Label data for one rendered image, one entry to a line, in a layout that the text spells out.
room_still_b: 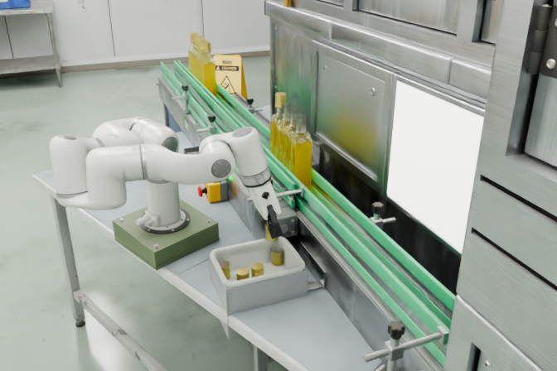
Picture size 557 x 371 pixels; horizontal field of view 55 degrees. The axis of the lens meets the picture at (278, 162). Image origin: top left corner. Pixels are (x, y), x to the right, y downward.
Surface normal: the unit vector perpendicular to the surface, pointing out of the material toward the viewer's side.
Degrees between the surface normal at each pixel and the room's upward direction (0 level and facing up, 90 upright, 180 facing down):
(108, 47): 90
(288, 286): 90
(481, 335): 90
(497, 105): 90
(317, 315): 0
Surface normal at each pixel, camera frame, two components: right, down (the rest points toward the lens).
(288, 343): 0.00, -0.92
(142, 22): 0.36, 0.36
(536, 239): -0.93, 0.15
